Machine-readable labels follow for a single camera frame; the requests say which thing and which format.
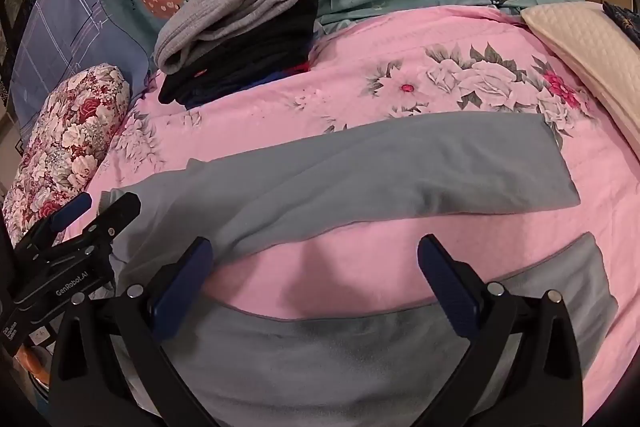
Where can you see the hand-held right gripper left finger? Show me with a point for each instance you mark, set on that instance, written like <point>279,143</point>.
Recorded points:
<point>182,287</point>

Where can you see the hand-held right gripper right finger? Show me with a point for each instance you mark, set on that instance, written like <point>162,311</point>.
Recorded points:
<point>447,287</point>

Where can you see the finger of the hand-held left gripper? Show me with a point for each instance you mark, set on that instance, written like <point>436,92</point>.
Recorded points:
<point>70,212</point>
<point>117,217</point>

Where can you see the folded grey ribbed pants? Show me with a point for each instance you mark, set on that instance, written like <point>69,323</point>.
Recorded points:
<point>225,7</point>

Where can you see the pink floral bed sheet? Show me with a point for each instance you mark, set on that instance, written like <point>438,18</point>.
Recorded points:
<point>380,252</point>

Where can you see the orange object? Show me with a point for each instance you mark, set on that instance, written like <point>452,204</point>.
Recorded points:
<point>27,361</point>

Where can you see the red floral bolster pillow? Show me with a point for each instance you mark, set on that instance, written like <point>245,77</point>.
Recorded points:
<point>65,132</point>

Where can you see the blue checked pillow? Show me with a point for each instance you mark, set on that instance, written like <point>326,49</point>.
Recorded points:
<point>60,32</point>

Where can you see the stack of folded black clothes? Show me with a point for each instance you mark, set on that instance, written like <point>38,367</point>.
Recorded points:
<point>270,42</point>

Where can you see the cream quilted pillow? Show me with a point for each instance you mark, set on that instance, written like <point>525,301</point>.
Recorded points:
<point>590,47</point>

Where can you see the navy blue cloth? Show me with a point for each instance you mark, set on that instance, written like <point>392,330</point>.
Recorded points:
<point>622,19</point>

